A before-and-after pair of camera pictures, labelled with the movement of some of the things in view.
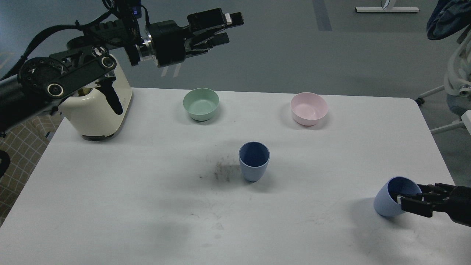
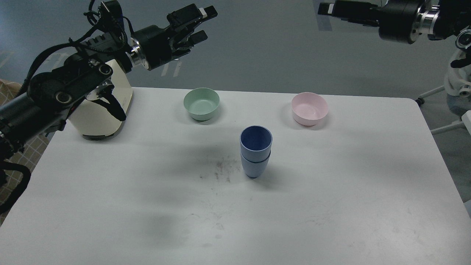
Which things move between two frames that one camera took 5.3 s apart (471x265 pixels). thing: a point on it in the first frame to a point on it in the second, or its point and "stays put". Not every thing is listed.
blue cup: x=385 y=201 to x=256 y=142
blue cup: x=254 y=157 stays put
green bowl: x=201 y=103 stays put
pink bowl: x=307 y=108 stays put
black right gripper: x=453 y=202 to x=398 y=21
